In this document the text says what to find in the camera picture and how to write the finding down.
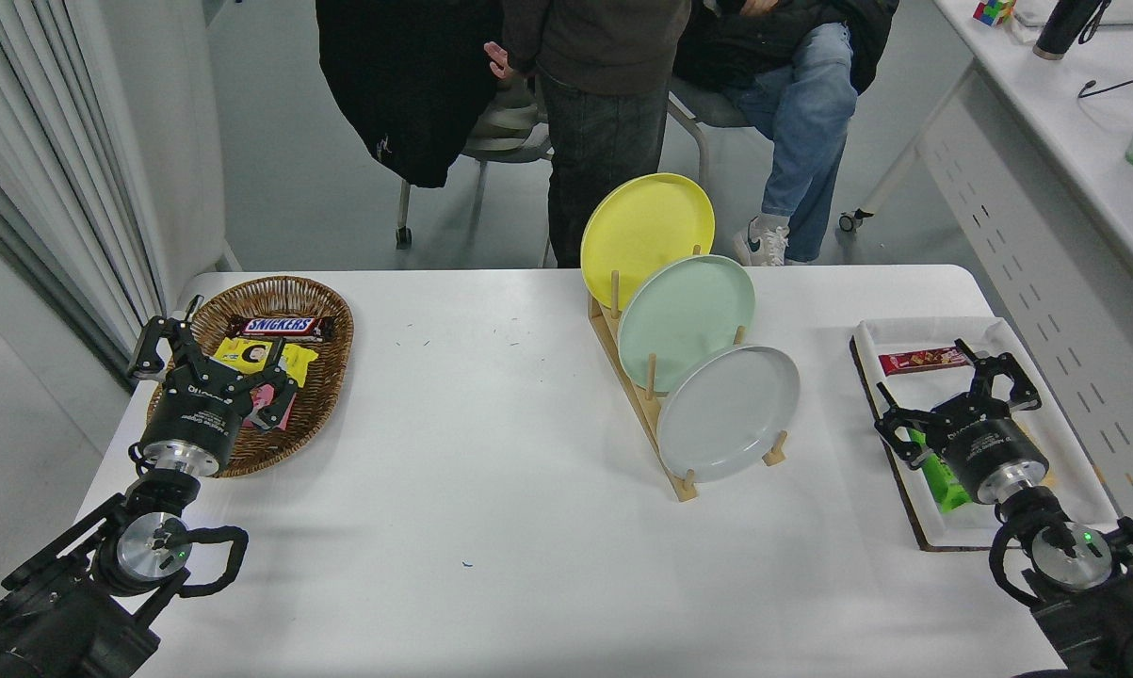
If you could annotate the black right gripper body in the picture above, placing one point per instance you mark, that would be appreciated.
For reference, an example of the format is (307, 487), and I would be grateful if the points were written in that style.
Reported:
(990, 447)

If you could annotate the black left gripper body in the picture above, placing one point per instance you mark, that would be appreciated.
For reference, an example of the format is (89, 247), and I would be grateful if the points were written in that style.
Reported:
(194, 414)

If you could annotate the grey plate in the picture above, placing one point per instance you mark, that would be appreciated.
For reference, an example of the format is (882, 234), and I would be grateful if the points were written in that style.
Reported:
(721, 414)

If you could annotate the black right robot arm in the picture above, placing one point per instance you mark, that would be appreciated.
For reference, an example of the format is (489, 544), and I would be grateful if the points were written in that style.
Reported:
(1103, 621)

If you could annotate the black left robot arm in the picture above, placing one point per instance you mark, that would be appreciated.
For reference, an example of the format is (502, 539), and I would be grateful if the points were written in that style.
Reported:
(57, 621)

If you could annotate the wooden plate rack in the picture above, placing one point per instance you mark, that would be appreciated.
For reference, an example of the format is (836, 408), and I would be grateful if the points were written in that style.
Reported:
(688, 492)

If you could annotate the mint green plate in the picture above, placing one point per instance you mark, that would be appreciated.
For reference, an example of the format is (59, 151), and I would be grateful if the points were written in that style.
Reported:
(684, 315)

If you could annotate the yellow plate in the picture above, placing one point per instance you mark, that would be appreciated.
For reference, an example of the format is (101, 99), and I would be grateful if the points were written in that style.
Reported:
(641, 226)

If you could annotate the standing person's hand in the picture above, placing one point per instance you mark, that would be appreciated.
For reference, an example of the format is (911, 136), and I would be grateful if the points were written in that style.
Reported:
(500, 61)

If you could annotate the seated person's hand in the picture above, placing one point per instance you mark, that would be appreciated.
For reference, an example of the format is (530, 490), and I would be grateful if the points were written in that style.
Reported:
(760, 6)

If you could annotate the pink snack packet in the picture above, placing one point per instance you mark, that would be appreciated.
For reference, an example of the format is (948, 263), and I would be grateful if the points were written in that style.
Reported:
(259, 394)

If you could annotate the brown wicker basket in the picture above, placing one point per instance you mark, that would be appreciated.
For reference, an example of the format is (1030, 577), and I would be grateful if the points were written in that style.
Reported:
(321, 395)

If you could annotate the yellow snack packet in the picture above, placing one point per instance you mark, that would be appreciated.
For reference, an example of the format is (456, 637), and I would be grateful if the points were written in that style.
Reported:
(241, 353)

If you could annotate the Snickers chocolate bar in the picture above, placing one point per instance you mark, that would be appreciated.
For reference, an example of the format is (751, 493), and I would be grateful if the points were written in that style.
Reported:
(279, 326)

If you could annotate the green snack packet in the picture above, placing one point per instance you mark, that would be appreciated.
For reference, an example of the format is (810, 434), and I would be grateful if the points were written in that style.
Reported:
(943, 485)

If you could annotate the white rectangular tray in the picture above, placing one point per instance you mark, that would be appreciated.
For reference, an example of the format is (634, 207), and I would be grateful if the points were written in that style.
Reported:
(1060, 424)

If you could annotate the red snack bar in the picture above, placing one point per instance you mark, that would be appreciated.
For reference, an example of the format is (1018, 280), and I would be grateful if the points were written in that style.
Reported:
(914, 361)

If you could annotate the white curtain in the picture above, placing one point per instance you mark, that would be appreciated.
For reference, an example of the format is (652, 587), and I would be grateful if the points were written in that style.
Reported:
(29, 141)

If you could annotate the white side desk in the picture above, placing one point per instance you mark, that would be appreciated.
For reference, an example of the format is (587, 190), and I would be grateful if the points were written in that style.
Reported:
(1075, 122)

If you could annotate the black jacket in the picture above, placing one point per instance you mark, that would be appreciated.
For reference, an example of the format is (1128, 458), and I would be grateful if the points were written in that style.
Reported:
(406, 85)

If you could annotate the seated person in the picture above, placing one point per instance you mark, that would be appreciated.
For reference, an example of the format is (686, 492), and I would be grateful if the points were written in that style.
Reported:
(801, 122)

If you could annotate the grey chair with jacket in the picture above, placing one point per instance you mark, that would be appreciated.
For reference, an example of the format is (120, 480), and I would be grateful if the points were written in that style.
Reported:
(505, 141)

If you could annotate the black thermos bottle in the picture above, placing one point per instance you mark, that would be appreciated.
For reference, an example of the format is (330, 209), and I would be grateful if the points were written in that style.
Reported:
(1060, 28)

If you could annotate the colourful puzzle cube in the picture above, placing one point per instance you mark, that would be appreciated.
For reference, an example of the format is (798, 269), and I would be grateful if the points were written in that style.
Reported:
(993, 11)

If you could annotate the grey chair with person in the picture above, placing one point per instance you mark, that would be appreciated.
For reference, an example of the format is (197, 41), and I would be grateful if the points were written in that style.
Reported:
(707, 108)

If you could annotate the standing person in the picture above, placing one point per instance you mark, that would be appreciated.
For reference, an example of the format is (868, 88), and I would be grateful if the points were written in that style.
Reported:
(594, 141)

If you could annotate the white flat device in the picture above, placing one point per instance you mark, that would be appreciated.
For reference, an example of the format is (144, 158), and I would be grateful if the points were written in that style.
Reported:
(1131, 14)

